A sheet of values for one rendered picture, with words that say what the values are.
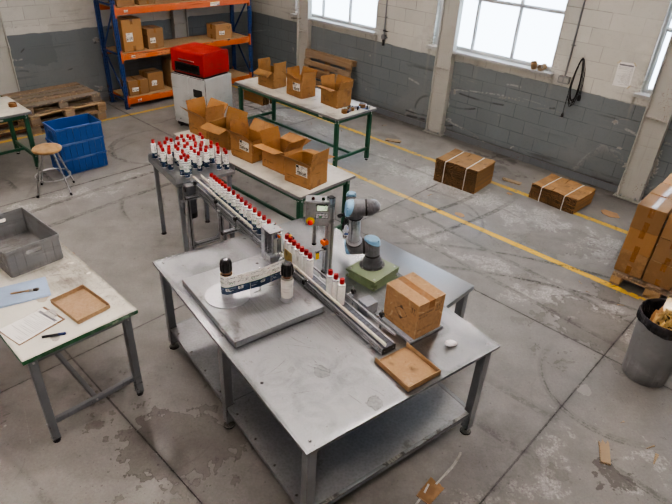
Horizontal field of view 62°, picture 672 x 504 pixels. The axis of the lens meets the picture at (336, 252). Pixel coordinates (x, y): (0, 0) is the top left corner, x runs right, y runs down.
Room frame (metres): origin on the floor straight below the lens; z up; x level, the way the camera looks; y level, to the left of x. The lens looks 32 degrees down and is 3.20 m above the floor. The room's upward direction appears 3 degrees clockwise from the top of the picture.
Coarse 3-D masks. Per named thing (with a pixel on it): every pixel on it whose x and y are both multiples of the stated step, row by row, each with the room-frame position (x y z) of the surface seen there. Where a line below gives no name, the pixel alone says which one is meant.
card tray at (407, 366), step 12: (408, 348) 2.70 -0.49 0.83; (384, 360) 2.57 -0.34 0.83; (396, 360) 2.58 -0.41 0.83; (408, 360) 2.59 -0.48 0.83; (420, 360) 2.59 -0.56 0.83; (396, 372) 2.48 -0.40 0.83; (408, 372) 2.48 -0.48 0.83; (420, 372) 2.49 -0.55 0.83; (432, 372) 2.49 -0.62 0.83; (408, 384) 2.38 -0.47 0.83; (420, 384) 2.38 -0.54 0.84
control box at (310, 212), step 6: (306, 198) 3.44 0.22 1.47; (318, 198) 3.45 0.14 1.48; (306, 204) 3.40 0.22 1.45; (312, 204) 3.39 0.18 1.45; (306, 210) 3.39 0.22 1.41; (312, 210) 3.39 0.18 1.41; (306, 216) 3.39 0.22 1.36; (312, 216) 3.39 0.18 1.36; (306, 222) 3.39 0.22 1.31; (318, 222) 3.40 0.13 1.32; (324, 222) 3.40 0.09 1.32
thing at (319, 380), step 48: (240, 240) 3.89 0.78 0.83; (336, 240) 3.98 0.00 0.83; (384, 288) 3.34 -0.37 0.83; (288, 336) 2.75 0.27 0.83; (336, 336) 2.78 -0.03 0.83; (432, 336) 2.83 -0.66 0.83; (480, 336) 2.86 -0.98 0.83; (288, 384) 2.33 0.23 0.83; (336, 384) 2.35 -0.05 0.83; (384, 384) 2.38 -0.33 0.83; (432, 384) 2.40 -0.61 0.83; (288, 432) 1.99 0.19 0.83; (336, 432) 2.01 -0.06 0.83
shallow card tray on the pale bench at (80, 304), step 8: (80, 288) 3.15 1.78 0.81; (88, 288) 3.13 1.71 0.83; (64, 296) 3.05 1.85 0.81; (72, 296) 3.07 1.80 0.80; (80, 296) 3.07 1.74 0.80; (88, 296) 3.08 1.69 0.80; (96, 296) 3.07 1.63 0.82; (56, 304) 2.93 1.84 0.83; (64, 304) 2.97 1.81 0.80; (72, 304) 2.98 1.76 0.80; (80, 304) 2.98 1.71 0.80; (88, 304) 2.99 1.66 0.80; (96, 304) 2.99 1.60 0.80; (104, 304) 3.00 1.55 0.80; (64, 312) 2.88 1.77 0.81; (72, 312) 2.90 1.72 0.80; (80, 312) 2.90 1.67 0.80; (88, 312) 2.91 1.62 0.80; (96, 312) 2.89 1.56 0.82; (80, 320) 2.79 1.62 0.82
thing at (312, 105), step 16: (256, 80) 8.78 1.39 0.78; (240, 96) 8.61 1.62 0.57; (272, 96) 8.04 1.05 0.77; (288, 96) 8.04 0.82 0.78; (320, 96) 8.14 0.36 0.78; (272, 112) 9.10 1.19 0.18; (320, 112) 7.41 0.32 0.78; (336, 112) 7.45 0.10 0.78; (352, 112) 7.49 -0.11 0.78; (368, 112) 7.70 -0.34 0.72; (288, 128) 8.37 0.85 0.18; (336, 128) 7.22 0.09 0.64; (368, 128) 7.72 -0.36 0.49; (336, 144) 7.23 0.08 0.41; (368, 144) 7.73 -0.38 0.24; (336, 160) 7.24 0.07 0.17
